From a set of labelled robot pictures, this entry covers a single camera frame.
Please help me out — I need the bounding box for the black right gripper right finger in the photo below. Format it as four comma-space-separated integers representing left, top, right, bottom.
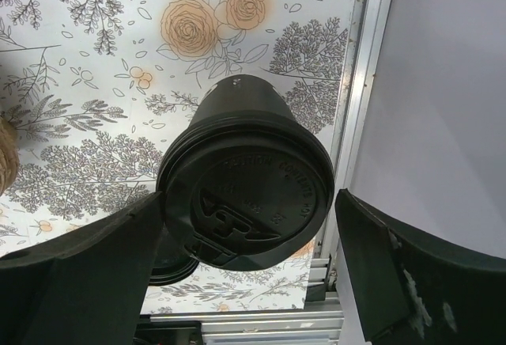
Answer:
335, 189, 505, 344

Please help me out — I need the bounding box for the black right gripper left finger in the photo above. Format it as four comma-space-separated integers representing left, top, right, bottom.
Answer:
1, 193, 162, 344

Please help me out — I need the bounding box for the black plastic cup lid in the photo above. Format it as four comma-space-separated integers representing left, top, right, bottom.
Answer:
157, 112, 334, 271

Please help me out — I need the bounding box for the black paper coffee cup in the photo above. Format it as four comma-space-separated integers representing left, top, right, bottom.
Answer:
188, 74, 297, 134

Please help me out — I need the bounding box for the brown pulp cup carrier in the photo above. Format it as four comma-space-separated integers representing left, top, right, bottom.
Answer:
0, 118, 20, 195

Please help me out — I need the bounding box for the floral patterned table mat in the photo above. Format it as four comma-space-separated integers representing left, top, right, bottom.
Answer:
0, 0, 372, 317

